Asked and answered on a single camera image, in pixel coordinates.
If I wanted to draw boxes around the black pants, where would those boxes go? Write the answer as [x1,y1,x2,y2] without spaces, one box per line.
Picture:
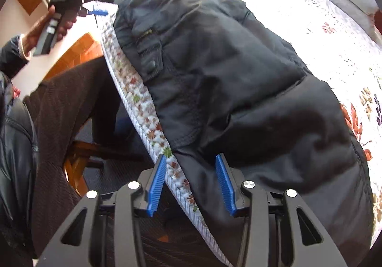
[113,0,375,252]

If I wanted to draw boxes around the wooden stool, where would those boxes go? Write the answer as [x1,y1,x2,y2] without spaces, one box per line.
[64,140,150,196]

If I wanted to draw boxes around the person's left hand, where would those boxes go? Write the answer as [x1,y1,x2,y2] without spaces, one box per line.
[22,5,74,57]

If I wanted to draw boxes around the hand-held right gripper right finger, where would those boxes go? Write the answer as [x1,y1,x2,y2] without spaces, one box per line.
[215,153,348,267]

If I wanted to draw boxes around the person's left leg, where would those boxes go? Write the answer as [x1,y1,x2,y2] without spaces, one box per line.
[22,57,120,258]

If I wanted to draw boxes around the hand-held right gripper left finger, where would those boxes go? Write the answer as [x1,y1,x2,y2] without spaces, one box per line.
[36,154,168,267]

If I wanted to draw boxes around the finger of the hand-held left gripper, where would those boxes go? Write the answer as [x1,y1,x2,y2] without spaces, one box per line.
[84,0,116,17]

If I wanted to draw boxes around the person's black jacket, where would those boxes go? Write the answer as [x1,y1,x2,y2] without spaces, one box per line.
[0,72,40,256]

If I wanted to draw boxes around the person's left forearm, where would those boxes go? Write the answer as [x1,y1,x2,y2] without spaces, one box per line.
[0,34,32,78]

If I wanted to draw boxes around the floral quilted bedspread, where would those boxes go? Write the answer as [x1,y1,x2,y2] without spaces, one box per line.
[95,0,382,267]

